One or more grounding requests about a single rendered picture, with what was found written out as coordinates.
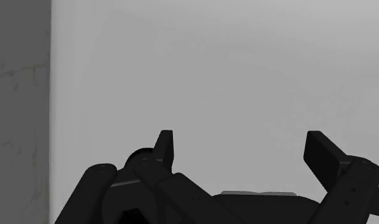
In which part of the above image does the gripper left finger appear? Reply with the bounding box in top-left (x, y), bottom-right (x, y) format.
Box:
top-left (54, 130), bottom-right (246, 224)

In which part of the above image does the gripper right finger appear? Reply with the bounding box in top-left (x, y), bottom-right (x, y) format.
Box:
top-left (303, 130), bottom-right (379, 224)

